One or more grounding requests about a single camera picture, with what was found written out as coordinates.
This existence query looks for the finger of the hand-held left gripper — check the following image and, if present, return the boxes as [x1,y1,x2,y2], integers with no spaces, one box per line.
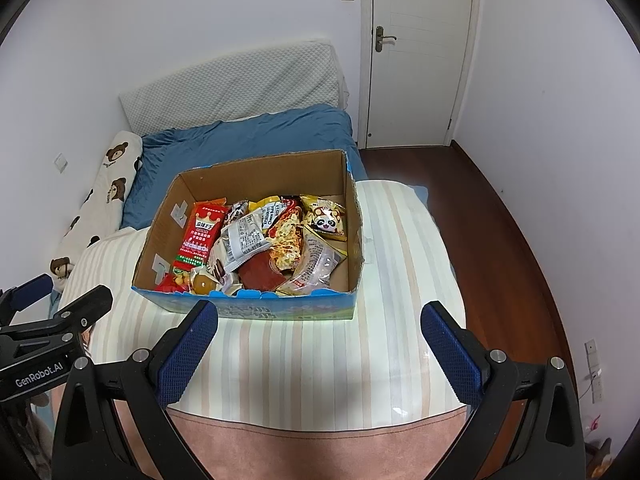
[0,274,53,318]
[0,284,113,362]

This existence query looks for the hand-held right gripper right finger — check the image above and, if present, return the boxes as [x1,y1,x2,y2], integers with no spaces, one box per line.
[421,301,586,480]

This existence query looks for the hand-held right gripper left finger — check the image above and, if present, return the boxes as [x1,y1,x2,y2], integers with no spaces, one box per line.
[50,300,221,480]

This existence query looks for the brown egg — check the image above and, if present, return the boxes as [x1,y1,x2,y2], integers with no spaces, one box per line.
[191,272,219,295]

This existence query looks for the white chocolate stick packet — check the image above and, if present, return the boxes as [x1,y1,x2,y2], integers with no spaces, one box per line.
[207,245,243,296]

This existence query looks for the orange-red square packet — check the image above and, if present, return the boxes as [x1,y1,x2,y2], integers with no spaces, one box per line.
[237,255,291,293]

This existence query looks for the long red crown packet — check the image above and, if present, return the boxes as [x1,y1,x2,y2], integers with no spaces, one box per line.
[172,201,231,273]

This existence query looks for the grey snack packet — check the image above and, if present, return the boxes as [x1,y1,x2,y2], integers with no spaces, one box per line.
[218,210,271,273]

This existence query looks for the printed cardboard box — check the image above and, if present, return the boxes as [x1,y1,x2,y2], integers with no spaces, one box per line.
[131,149,367,322]

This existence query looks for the instant noodle packet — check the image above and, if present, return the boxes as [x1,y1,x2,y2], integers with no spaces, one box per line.
[250,194,306,273]

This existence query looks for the pale yellow bread packet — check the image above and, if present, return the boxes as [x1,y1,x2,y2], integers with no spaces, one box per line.
[275,230,347,297]

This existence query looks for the yellow panda packet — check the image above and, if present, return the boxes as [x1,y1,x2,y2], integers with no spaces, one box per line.
[300,195,347,240]

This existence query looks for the bear print bolster pillow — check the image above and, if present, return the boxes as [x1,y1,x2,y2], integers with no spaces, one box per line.
[50,131,144,293]

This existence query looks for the blue quilt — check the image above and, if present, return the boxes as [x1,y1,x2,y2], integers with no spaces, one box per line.
[121,103,360,231]

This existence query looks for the grey quilted pillow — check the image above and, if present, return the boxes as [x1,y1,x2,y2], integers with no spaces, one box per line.
[119,40,346,133]

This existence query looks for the white door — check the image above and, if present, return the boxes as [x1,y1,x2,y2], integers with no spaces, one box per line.
[359,0,483,150]

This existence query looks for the white wall socket strip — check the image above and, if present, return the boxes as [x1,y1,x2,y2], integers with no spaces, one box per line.
[584,340,604,404]

